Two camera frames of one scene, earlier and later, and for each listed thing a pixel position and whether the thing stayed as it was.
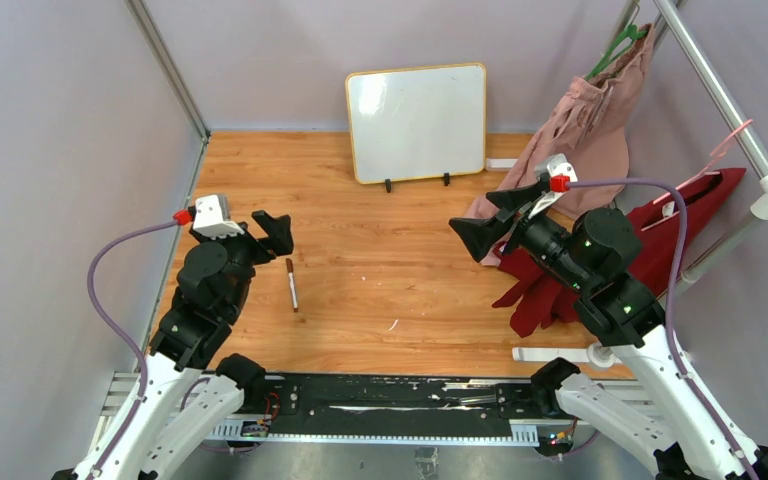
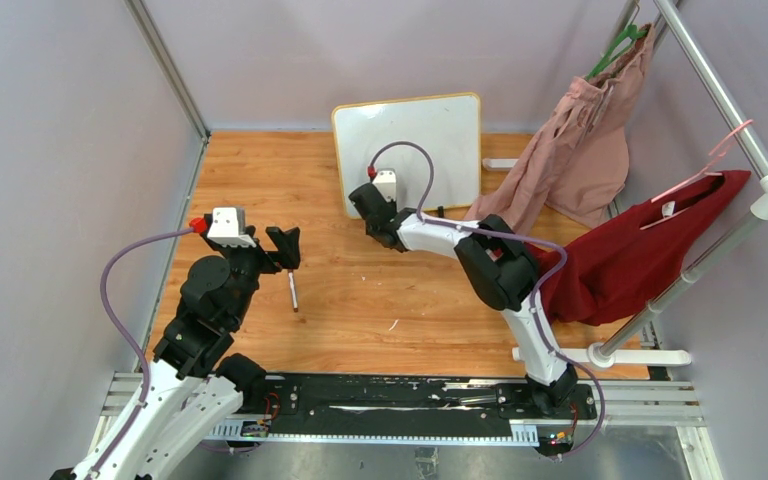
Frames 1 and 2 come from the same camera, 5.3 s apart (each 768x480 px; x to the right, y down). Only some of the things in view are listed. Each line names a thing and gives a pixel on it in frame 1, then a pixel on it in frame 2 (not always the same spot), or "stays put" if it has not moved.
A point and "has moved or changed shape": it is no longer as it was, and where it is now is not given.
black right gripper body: x=541 y=238 → x=371 y=232
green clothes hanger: x=623 y=42 stays put
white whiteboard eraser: x=500 y=164 stays put
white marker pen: x=290 y=268 stays put
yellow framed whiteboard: x=417 y=123 has moved or changed shape
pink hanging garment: x=578 y=155 stays put
